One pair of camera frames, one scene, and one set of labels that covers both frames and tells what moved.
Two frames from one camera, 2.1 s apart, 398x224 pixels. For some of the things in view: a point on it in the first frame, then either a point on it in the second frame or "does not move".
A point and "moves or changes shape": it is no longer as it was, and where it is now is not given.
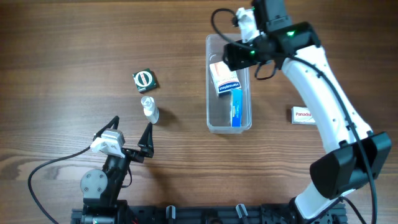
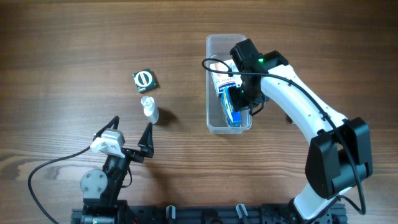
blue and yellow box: x=236 y=107 moves or changes shape
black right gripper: x=233 y=56 -> x=241 y=101
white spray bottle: x=150 y=111 does not move
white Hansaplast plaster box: x=224 y=79 does not move
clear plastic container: x=218 y=111 does not move
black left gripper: x=131 y=154 does not move
